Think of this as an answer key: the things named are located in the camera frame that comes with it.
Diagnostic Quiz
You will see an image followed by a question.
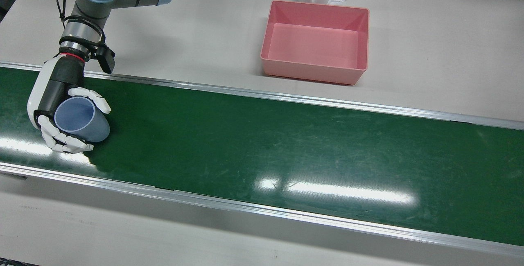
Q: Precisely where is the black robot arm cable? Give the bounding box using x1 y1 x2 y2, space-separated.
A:
54 0 82 29

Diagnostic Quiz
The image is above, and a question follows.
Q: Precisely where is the pink plastic box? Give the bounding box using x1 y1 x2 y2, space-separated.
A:
260 0 370 86

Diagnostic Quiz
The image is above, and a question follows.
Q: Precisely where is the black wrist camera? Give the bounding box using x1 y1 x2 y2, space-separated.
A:
90 44 116 74

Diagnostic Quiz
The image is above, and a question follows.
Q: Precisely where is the green conveyor belt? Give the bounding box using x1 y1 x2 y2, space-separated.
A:
0 61 524 257

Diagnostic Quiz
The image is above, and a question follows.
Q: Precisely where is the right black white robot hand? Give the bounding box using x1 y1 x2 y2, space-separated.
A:
27 53 112 154

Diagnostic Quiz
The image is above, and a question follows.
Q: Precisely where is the blue plastic cup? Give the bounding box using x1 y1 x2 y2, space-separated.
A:
54 97 111 143

